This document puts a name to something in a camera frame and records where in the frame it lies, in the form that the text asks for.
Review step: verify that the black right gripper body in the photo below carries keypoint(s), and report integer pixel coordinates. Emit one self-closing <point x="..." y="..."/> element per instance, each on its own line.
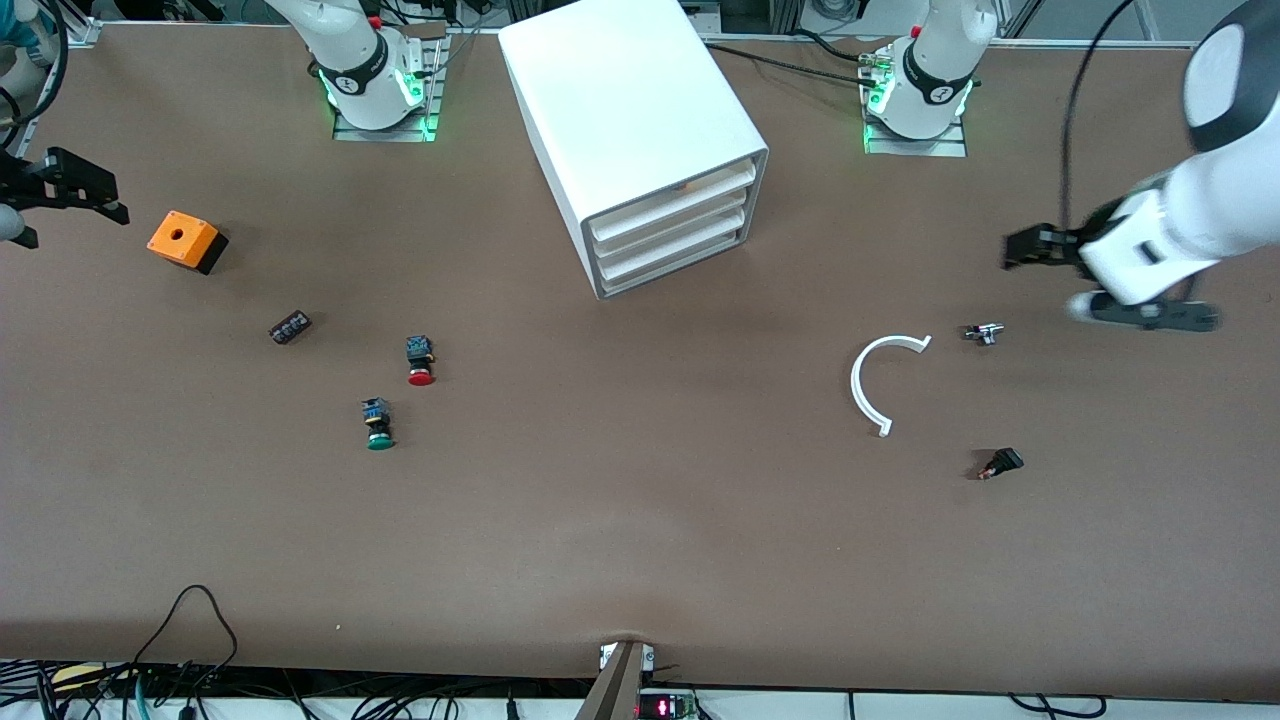
<point x="30" y="186"/>

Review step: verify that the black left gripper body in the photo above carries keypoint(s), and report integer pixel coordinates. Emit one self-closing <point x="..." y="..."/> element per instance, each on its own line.
<point x="1070" y="244"/>

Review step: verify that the red push button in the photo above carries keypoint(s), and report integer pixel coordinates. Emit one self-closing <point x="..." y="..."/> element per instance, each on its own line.
<point x="421" y="365"/>

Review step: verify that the white drawer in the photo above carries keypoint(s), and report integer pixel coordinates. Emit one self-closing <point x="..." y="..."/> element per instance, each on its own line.
<point x="670" y="231"/>
<point x="670" y="257"/>
<point x="670" y="204"/>

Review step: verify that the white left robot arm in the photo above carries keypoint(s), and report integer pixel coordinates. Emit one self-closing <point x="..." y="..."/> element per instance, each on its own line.
<point x="925" y="80"/>

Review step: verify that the orange button box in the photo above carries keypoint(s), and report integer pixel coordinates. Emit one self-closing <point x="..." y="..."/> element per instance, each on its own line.
<point x="180" y="238"/>

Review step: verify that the green push button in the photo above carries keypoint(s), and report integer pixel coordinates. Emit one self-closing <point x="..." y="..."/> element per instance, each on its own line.
<point x="378" y="425"/>

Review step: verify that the white drawer cabinet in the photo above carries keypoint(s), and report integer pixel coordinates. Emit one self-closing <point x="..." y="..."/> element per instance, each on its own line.
<point x="620" y="90"/>

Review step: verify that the chrome metal fitting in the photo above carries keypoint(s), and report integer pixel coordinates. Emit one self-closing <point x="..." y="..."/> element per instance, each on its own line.
<point x="984" y="333"/>

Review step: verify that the device with red display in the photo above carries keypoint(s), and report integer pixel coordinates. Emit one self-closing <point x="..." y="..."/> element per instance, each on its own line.
<point x="665" y="707"/>

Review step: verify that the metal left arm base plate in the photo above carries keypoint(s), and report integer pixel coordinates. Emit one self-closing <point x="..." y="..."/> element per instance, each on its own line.
<point x="915" y="148"/>

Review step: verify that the aluminium frame rail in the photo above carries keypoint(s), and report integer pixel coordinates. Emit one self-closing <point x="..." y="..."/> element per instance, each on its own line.
<point x="80" y="32"/>

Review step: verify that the white curved bracket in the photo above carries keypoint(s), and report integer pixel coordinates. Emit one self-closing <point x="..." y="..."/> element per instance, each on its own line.
<point x="856" y="385"/>

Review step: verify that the small black switch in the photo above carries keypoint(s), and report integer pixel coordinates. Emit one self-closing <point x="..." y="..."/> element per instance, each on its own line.
<point x="1003" y="462"/>

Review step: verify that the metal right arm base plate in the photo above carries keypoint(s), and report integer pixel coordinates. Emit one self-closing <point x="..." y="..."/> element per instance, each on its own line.
<point x="385" y="135"/>

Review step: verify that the brown camera mount pole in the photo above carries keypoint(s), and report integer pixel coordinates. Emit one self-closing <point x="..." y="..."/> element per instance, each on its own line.
<point x="612" y="690"/>

